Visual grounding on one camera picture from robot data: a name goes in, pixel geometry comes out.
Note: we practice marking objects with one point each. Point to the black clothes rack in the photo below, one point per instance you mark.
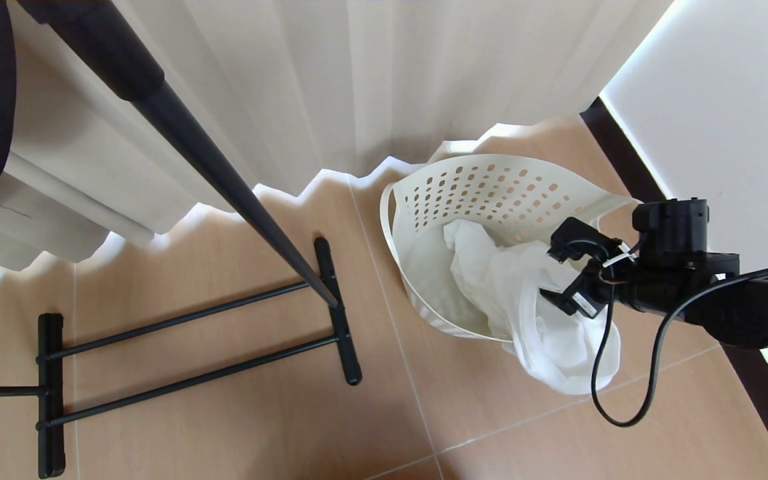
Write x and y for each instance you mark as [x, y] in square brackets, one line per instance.
[190, 140]

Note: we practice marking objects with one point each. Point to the beige curtain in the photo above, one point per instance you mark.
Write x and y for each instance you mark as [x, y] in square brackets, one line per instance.
[357, 73]

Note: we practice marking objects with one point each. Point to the white garment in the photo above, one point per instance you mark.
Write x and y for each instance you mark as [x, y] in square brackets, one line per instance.
[530, 340]

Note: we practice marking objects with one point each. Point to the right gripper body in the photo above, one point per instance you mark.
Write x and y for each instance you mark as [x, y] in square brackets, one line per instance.
[607, 290]

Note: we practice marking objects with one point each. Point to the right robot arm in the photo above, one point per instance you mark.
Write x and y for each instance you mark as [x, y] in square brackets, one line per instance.
[744, 306]

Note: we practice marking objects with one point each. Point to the white laundry basket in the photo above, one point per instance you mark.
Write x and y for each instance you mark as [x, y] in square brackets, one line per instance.
[490, 173]

